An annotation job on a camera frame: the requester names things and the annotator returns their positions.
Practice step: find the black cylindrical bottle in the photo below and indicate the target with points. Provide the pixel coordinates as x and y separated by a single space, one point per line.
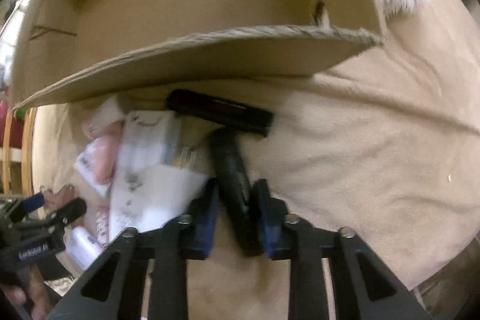
234 189

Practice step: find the cardboard box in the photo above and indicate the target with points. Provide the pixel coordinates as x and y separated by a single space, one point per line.
69 50

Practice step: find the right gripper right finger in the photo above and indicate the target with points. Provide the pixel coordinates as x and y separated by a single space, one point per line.
330 272

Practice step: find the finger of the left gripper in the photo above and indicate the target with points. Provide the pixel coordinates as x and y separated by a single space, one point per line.
67 214
21 207

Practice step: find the white small box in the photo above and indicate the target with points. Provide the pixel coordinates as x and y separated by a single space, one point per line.
97 121

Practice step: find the white medicine bottle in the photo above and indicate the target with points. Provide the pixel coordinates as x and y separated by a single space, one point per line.
82 247

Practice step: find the wooden chair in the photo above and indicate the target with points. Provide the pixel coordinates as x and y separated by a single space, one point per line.
16 150

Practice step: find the black flat remote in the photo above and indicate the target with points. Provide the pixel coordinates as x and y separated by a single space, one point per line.
227 113

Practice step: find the pink bottle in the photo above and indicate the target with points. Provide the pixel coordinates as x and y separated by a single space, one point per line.
106 149

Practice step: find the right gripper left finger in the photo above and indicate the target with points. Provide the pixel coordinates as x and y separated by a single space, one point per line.
145 268

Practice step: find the white remote control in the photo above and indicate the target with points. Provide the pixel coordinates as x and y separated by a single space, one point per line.
148 189

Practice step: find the person's left hand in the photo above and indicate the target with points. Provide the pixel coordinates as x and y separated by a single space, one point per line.
35 292

